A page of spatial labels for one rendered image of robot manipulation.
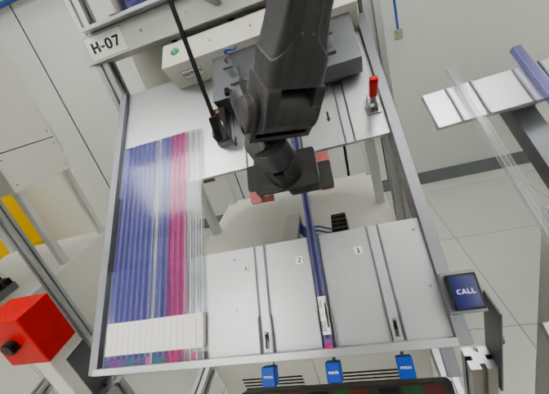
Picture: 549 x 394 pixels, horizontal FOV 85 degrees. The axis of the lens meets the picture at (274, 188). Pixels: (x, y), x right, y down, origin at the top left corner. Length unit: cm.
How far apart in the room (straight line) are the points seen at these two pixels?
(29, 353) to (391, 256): 98
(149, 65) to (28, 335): 84
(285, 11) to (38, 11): 287
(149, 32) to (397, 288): 83
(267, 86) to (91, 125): 275
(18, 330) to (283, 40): 98
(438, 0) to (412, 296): 209
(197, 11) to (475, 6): 195
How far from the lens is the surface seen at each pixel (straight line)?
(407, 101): 242
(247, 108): 33
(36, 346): 111
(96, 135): 302
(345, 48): 72
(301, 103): 33
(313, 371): 116
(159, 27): 92
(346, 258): 57
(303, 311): 58
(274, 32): 31
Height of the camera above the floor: 116
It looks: 21 degrees down
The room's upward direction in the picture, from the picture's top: 18 degrees counter-clockwise
